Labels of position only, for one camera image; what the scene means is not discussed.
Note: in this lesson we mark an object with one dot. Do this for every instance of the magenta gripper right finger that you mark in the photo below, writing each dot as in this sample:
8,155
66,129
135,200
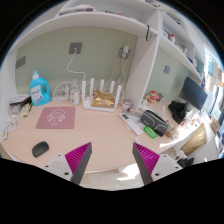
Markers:
153,166

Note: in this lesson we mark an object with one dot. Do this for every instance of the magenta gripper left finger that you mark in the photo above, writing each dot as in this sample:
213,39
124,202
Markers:
70,166

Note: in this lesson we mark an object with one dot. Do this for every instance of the black computer mouse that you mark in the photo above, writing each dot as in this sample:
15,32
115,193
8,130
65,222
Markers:
40,148

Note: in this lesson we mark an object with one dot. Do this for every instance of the pink mouse pad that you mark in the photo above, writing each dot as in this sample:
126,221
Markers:
57,118

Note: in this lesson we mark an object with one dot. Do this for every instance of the green small box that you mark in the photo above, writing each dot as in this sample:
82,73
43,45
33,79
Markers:
150,132

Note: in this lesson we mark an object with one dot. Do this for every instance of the white remote control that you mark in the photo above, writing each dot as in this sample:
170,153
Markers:
131,124

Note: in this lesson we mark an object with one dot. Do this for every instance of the grey pencil case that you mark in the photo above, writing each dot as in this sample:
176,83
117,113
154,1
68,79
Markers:
156,123

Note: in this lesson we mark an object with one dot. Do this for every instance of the gold cushion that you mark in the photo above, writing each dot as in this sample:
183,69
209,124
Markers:
198,139

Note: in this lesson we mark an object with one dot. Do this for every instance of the black bag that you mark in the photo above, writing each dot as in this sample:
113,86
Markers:
178,111

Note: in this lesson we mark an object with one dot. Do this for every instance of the small round tin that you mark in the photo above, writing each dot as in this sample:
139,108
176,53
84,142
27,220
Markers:
126,104

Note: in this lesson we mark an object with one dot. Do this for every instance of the white wifi router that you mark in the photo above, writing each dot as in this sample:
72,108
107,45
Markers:
87,99

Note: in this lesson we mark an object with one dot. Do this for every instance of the clear plastic bottle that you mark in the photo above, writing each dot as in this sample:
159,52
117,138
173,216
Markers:
75,93

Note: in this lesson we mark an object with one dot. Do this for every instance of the gold snack bag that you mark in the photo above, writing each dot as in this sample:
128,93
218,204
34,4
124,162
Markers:
99,99

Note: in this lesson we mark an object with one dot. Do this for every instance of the snack packets pile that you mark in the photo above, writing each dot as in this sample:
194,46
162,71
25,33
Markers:
19,107

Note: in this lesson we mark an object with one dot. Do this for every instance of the blue detergent bottle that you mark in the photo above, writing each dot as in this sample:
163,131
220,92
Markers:
39,90

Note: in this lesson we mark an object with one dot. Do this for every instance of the black monitor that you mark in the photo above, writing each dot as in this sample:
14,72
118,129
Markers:
193,93

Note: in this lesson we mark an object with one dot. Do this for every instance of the white power adapter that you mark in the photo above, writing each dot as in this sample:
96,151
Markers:
124,52

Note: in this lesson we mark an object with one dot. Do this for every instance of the white shelf unit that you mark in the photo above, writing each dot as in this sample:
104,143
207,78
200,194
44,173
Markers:
151,25

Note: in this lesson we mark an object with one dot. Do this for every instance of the grey wall socket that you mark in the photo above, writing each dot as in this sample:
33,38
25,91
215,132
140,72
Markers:
75,48

